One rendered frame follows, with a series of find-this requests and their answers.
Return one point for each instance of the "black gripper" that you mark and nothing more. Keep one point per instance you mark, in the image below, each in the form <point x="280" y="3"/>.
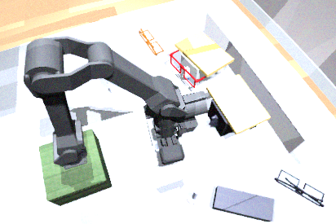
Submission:
<point x="170" y="149"/>

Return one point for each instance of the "clear glasses with black frame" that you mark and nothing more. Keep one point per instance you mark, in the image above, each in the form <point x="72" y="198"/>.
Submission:
<point x="308" y="192"/>

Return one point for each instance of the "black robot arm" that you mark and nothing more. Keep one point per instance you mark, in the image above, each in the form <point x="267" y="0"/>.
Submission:
<point x="45" y="78"/>

